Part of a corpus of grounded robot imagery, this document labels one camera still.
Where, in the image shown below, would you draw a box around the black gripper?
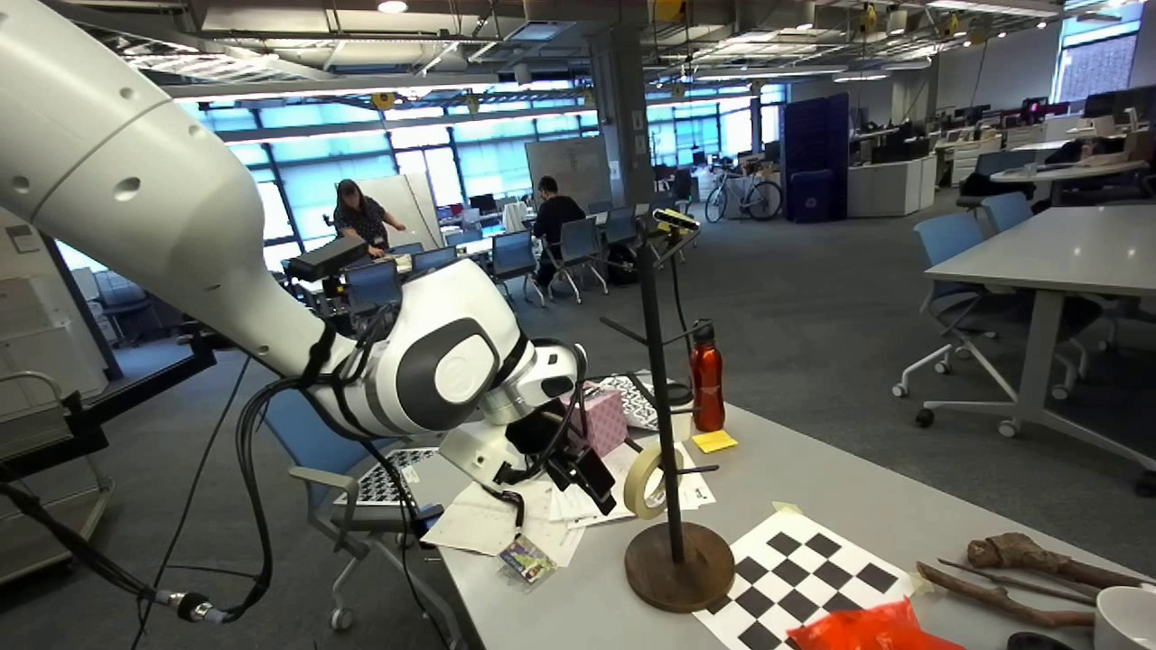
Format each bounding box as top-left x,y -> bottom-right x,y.
503,402 -> 626,516

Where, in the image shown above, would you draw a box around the beige masking tape roll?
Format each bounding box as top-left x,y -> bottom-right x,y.
620,445 -> 687,524

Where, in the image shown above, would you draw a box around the pink tissue box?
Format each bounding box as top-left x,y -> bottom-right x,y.
573,384 -> 633,461

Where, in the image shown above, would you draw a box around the tag marker sheet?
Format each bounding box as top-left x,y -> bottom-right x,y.
594,368 -> 669,436

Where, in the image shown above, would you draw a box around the white paper sheets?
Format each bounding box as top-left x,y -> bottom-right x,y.
417,436 -> 722,571

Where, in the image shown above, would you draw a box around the wooden stand with black pole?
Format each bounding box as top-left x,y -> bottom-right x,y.
599,225 -> 740,613

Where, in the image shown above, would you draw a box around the yellow sticky note pad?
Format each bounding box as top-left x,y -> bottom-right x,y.
690,425 -> 740,460

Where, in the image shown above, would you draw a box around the red water bottle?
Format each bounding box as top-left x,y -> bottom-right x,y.
687,314 -> 731,436

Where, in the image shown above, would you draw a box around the checker pattern board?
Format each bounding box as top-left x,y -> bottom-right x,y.
333,441 -> 446,528

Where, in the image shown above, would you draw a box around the black white checkerboard sheet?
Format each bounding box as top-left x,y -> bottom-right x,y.
694,501 -> 921,650

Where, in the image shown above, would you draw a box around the seated person in black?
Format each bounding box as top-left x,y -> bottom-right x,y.
526,173 -> 593,296

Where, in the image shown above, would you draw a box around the blue office chair with armrests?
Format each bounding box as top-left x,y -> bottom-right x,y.
256,386 -> 461,640

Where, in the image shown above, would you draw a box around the bicycle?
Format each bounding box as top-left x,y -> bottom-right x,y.
700,158 -> 788,229

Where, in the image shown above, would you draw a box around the orange plastic bag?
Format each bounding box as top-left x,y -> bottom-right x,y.
784,597 -> 969,650

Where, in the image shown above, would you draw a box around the long-haired person in dark top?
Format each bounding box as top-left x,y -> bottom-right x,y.
320,177 -> 413,252

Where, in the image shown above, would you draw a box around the dark blue cabinet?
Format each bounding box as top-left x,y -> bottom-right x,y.
779,89 -> 852,229

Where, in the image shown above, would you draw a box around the blue swivel chair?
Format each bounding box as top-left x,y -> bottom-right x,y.
888,206 -> 1028,435

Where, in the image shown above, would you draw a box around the thin brown wooden stick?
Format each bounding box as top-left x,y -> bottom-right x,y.
914,556 -> 1098,633

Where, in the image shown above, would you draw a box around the thick brown wooden stick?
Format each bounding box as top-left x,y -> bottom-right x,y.
964,528 -> 1148,591

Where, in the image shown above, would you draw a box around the grey office table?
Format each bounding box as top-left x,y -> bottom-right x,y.
921,199 -> 1156,477

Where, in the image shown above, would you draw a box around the white cup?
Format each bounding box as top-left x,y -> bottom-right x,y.
1089,580 -> 1156,650

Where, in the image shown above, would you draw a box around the black lanyard with badge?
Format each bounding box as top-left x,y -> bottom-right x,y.
484,461 -> 558,590

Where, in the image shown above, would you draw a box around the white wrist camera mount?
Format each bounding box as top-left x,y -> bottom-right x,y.
436,422 -> 532,490

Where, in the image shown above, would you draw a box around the camera on black gooseneck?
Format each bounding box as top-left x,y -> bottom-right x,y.
647,203 -> 705,409

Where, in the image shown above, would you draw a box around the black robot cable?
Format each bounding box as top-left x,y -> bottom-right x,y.
177,318 -> 407,630

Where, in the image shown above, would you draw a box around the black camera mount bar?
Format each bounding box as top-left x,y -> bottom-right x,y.
0,338 -> 225,486

